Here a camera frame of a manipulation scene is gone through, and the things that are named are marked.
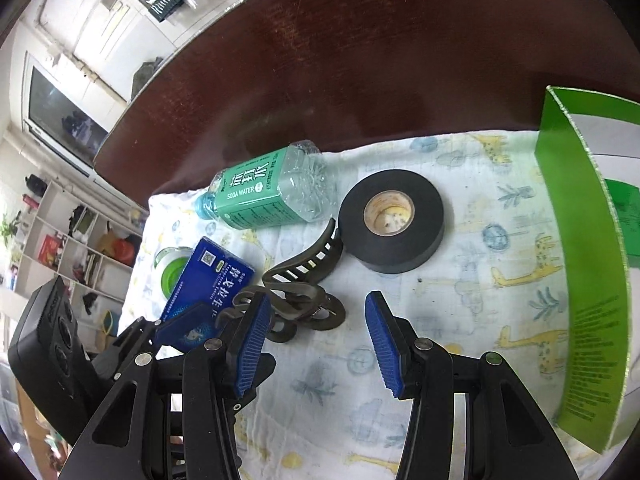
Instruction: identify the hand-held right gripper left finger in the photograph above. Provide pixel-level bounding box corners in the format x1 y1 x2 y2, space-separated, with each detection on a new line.
60 290 277 480

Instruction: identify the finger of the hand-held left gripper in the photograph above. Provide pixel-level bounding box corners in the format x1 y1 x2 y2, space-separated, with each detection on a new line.
97 316 163 381

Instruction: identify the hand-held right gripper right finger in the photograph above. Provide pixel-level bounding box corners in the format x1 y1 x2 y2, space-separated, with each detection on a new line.
364 290 576 480

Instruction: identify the green white plug-in repellent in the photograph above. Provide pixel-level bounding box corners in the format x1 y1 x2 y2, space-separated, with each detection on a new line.
154 246 193 297

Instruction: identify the dark blue carton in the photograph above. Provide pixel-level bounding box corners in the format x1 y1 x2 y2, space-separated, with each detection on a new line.
159 236 256 353

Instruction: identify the black tape roll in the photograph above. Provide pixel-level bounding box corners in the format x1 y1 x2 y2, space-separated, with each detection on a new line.
338 170 446 275

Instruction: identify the olive hair claw clip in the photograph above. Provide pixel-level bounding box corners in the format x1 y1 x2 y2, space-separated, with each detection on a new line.
215 217 347 345

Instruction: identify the clear bottle with green label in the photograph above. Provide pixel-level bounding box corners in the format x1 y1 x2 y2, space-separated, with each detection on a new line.
194 139 337 231

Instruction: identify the green cardboard box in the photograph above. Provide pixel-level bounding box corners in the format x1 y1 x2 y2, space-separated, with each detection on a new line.
534 85 640 453

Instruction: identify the small green box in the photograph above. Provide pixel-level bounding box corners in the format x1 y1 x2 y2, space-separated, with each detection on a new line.
603 177 632 241

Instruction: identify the giraffe printed blanket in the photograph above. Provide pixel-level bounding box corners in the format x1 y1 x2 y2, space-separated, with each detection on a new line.
125 130 621 480

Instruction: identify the white shelf unit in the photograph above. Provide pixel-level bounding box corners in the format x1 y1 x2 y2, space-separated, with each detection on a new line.
0 175 149 351

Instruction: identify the glass door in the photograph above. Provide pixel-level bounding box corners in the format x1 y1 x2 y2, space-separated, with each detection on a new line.
22 52 126 171

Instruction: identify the green cloth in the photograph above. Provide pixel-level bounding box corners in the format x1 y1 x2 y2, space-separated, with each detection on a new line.
131 57 166 98

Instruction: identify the brown wooden headboard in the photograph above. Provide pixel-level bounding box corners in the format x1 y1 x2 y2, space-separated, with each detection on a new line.
92 0 640 198

